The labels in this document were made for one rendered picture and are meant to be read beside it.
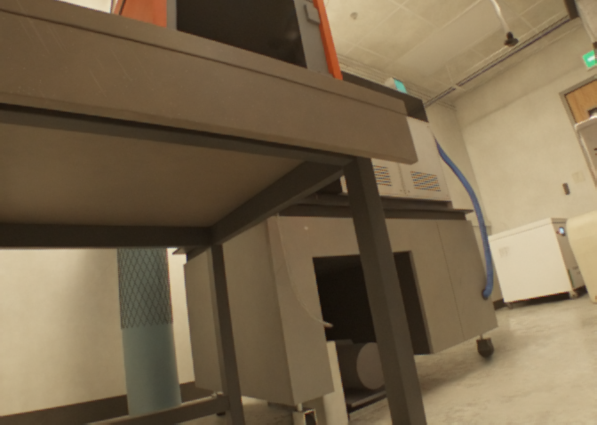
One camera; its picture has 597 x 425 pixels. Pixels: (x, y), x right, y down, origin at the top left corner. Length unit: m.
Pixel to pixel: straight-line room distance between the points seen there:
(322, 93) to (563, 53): 4.69
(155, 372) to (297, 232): 0.97
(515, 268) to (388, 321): 3.70
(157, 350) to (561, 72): 4.75
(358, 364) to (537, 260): 3.00
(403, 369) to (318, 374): 0.58
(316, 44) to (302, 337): 0.80
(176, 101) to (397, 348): 0.48
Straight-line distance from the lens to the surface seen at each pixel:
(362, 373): 1.49
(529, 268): 4.24
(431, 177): 2.04
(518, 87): 5.22
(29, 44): 0.43
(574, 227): 3.47
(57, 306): 2.17
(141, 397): 1.87
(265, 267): 1.18
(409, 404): 0.66
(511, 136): 5.11
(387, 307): 0.63
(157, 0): 0.63
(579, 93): 4.97
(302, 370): 1.16
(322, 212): 1.33
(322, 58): 0.77
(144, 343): 1.84
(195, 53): 0.48
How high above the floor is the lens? 0.38
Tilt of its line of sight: 17 degrees up
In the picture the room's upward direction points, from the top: 10 degrees counter-clockwise
